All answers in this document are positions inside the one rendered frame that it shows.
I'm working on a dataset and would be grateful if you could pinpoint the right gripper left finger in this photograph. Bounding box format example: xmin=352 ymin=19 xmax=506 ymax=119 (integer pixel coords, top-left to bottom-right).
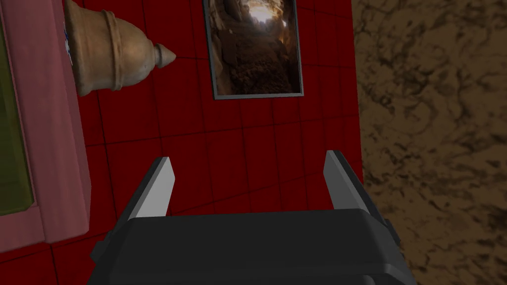
xmin=116 ymin=156 xmax=176 ymax=230

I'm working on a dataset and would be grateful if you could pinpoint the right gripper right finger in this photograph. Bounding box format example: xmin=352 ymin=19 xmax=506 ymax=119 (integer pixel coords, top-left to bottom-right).
xmin=323 ymin=149 xmax=387 ymax=227

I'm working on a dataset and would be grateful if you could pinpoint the pink cabinet with glass door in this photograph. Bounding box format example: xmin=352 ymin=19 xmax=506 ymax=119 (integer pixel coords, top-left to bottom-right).
xmin=0 ymin=0 xmax=92 ymax=254

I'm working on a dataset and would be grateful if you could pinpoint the brown bell-shaped vase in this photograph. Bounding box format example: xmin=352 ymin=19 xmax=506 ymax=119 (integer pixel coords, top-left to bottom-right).
xmin=63 ymin=0 xmax=177 ymax=97

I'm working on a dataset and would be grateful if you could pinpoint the grey framed cave picture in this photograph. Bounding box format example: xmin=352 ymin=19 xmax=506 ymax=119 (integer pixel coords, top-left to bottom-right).
xmin=202 ymin=0 xmax=305 ymax=100

